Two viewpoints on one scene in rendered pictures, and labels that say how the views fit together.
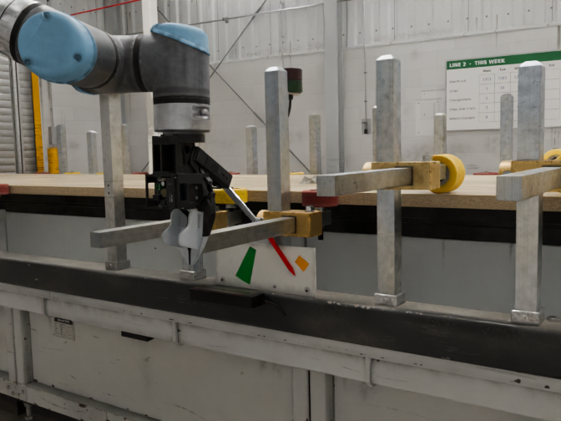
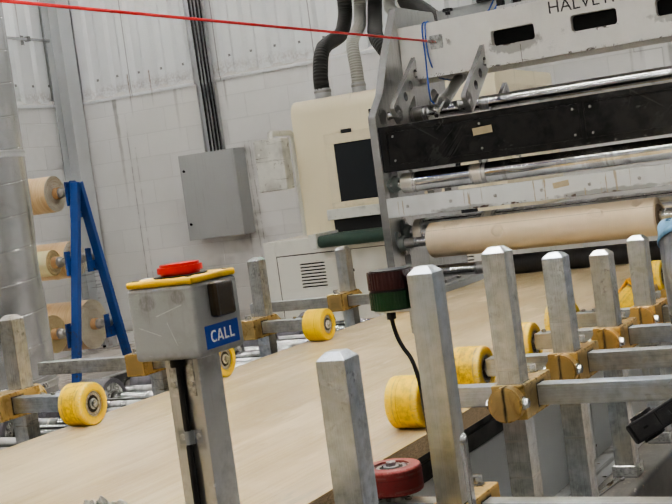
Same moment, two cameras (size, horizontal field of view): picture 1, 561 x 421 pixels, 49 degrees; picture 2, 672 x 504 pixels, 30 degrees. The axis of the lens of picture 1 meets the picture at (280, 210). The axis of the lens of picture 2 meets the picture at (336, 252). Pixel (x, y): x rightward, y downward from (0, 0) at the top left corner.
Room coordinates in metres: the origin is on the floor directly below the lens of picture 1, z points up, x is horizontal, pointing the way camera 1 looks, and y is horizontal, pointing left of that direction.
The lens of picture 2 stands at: (1.53, 1.53, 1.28)
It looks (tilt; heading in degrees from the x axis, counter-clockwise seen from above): 3 degrees down; 265
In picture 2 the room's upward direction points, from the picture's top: 8 degrees counter-clockwise
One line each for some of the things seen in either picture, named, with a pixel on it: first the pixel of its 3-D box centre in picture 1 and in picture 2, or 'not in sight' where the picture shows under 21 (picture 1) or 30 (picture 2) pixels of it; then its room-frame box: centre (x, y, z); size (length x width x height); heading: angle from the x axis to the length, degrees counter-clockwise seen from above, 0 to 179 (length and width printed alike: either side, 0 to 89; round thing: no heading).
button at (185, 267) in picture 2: not in sight; (180, 272); (1.57, 0.43, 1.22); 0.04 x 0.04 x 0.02
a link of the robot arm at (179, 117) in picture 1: (184, 120); not in sight; (0.99, 0.15, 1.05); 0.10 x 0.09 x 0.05; 56
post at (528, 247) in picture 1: (529, 209); (573, 400); (1.01, -0.41, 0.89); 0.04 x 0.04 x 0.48; 56
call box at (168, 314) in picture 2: not in sight; (186, 318); (1.57, 0.43, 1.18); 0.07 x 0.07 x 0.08; 56
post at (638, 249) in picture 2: not in sight; (651, 357); (0.73, -0.83, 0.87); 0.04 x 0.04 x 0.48; 56
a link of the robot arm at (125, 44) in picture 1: (109, 63); not in sight; (1.00, 0.27, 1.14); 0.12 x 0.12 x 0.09; 82
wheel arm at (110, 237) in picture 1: (175, 227); not in sight; (1.32, 0.23, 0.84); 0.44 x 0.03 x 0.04; 146
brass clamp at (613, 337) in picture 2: not in sight; (615, 337); (0.86, -0.64, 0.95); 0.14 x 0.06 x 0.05; 56
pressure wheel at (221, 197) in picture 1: (231, 210); not in sight; (1.49, 0.12, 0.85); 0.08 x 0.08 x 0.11
